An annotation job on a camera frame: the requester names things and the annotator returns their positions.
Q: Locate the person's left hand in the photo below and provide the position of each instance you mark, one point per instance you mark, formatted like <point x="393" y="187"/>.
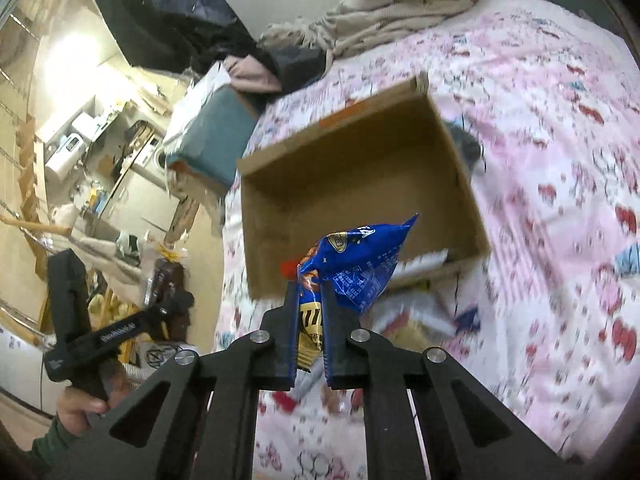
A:
<point x="77" y="410"/>

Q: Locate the pink garment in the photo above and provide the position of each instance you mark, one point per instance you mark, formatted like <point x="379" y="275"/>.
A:
<point x="250" y="77"/>

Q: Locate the brown cardboard box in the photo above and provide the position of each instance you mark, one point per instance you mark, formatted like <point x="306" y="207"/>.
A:
<point x="350" y="170"/>

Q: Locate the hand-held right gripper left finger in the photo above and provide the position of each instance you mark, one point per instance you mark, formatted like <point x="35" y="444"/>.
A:
<point x="285" y="340"/>

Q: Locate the blue snack packet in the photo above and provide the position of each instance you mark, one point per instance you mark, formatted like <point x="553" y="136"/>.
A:
<point x="365" y="270"/>

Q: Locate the white kitchen appliance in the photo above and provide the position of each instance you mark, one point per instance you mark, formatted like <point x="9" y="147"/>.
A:
<point x="62" y="155"/>

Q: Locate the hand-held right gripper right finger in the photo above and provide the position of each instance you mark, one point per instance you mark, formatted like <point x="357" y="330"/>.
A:
<point x="337" y="345"/>

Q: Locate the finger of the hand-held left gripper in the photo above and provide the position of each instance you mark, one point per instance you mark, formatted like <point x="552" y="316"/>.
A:
<point x="172" y="307"/>

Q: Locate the dark grey cloth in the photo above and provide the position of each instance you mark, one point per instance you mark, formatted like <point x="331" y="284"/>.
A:
<point x="300" y="67"/>

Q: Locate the pink printed bedsheet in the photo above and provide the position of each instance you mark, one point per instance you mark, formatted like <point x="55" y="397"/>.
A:
<point x="550" y="185"/>

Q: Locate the person's left forearm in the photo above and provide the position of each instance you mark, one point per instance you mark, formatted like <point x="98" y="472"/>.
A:
<point x="50" y="447"/>

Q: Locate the grey fuzzy cloth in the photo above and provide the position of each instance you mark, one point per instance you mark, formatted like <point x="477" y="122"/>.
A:
<point x="467" y="145"/>

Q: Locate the black plastic bag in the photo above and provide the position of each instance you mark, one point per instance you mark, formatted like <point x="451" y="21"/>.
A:
<point x="165" y="15"/>

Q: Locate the white washing machine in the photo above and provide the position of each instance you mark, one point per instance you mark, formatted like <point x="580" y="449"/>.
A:
<point x="152" y="157"/>

